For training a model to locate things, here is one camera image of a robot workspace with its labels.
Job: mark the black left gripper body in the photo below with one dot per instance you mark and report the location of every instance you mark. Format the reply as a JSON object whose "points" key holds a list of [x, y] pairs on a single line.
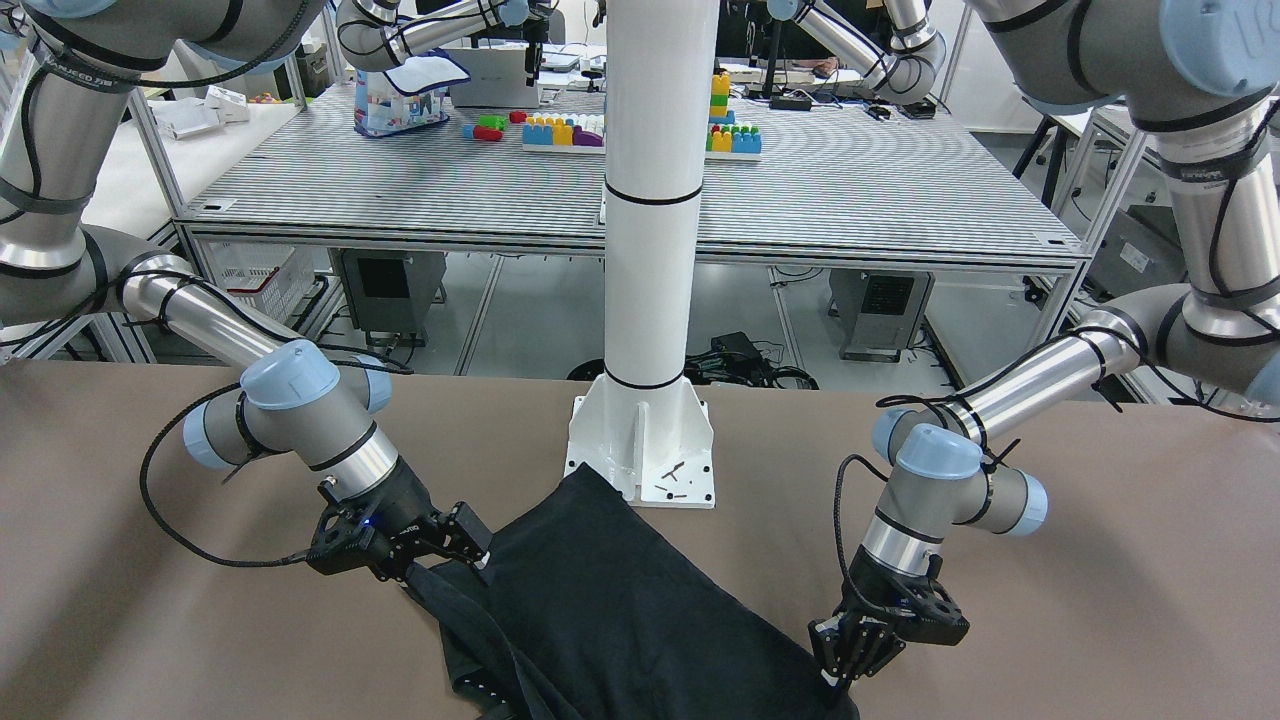
{"points": [[886, 588]]}

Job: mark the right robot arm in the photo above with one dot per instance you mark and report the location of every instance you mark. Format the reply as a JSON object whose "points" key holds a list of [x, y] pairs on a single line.
{"points": [[84, 59]]}

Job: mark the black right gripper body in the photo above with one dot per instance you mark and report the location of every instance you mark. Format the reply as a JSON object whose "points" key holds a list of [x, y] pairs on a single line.
{"points": [[411, 501]]}

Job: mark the black printed t-shirt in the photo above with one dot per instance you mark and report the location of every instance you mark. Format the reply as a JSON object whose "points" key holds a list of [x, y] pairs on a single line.
{"points": [[590, 613]]}

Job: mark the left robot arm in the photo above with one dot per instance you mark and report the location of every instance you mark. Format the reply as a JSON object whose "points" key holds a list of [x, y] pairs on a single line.
{"points": [[1199, 79]]}

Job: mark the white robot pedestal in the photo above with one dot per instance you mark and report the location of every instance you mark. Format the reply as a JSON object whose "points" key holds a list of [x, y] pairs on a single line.
{"points": [[642, 425]]}

